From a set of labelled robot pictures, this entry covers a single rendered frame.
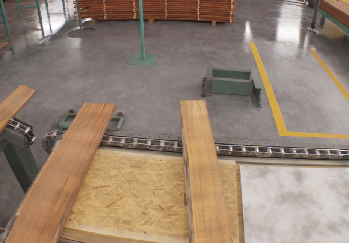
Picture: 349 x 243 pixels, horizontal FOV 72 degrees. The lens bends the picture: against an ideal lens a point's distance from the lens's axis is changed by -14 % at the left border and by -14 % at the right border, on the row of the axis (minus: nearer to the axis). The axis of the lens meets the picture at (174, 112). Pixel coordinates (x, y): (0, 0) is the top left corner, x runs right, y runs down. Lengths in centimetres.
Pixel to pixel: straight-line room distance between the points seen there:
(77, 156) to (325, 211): 112
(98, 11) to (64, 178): 555
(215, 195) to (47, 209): 67
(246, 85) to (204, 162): 213
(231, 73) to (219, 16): 277
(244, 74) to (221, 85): 41
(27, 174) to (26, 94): 53
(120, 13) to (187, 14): 151
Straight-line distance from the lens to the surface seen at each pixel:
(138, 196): 115
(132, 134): 146
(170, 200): 113
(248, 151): 135
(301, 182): 130
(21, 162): 186
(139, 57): 439
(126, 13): 638
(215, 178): 116
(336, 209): 127
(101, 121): 149
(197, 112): 151
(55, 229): 108
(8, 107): 175
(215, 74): 348
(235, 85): 325
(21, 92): 186
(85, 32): 592
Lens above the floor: 174
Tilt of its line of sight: 35 degrees down
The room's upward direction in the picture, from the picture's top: straight up
